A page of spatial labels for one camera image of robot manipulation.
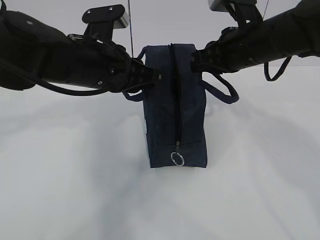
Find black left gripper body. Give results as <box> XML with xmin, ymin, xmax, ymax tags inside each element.
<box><xmin>96</xmin><ymin>44</ymin><xmax>162</xmax><ymax>93</ymax></box>

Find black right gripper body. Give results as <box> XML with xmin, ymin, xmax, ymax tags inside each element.
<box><xmin>191</xmin><ymin>41</ymin><xmax>250</xmax><ymax>74</ymax></box>

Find navy blue lunch bag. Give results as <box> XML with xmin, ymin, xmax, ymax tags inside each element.
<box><xmin>124</xmin><ymin>43</ymin><xmax>239</xmax><ymax>169</ymax></box>

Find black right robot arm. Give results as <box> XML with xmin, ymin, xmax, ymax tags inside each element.
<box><xmin>191</xmin><ymin>0</ymin><xmax>320</xmax><ymax>74</ymax></box>

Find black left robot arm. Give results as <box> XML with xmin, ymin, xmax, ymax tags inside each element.
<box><xmin>0</xmin><ymin>10</ymin><xmax>162</xmax><ymax>95</ymax></box>

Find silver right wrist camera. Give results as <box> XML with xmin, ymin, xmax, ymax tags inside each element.
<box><xmin>207</xmin><ymin>0</ymin><xmax>263</xmax><ymax>28</ymax></box>

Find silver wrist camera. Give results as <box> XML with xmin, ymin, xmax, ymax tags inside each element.
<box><xmin>82</xmin><ymin>4</ymin><xmax>129</xmax><ymax>40</ymax></box>
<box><xmin>207</xmin><ymin>0</ymin><xmax>263</xmax><ymax>28</ymax></box>

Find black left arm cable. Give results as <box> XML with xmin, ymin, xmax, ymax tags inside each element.
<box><xmin>0</xmin><ymin>59</ymin><xmax>153</xmax><ymax>98</ymax></box>

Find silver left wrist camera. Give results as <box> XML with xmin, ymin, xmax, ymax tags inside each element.
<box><xmin>82</xmin><ymin>4</ymin><xmax>129</xmax><ymax>40</ymax></box>

